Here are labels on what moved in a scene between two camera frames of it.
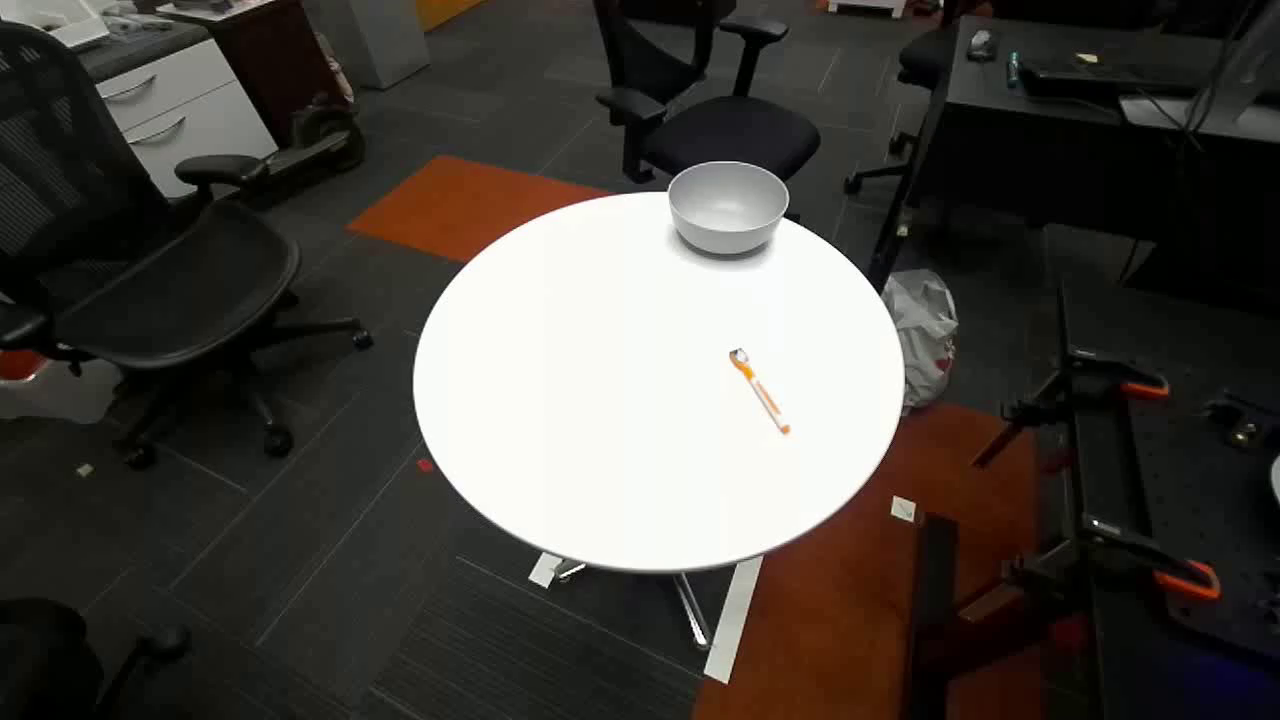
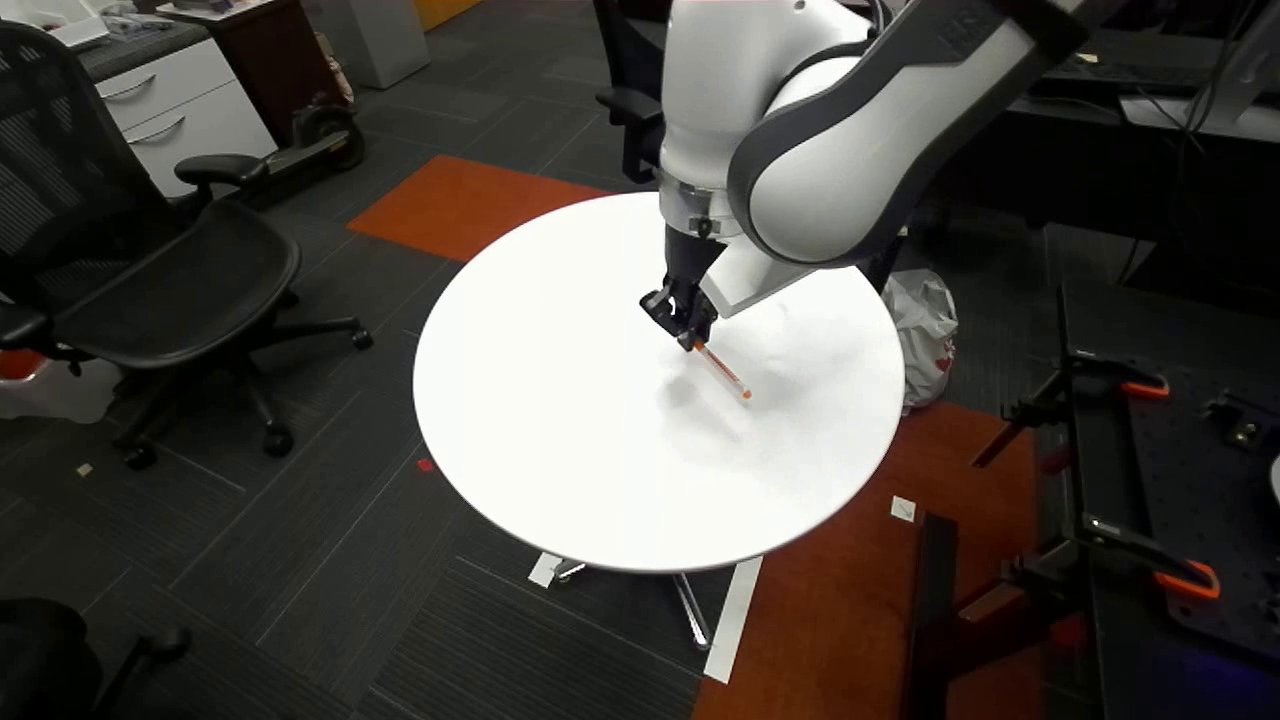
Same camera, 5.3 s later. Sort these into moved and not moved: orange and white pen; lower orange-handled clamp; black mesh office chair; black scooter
Moved: orange and white pen
Not moved: lower orange-handled clamp; black scooter; black mesh office chair
